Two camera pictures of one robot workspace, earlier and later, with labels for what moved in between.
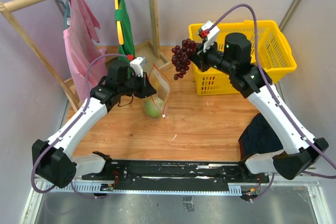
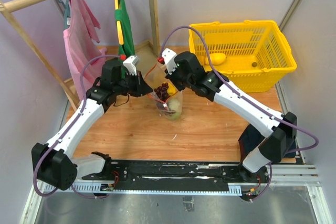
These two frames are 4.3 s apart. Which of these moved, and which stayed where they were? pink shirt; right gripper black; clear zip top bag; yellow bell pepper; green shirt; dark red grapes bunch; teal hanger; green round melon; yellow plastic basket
Moved: green round melon; yellow bell pepper; right gripper black; clear zip top bag; dark red grapes bunch
Stayed: green shirt; pink shirt; yellow plastic basket; teal hanger
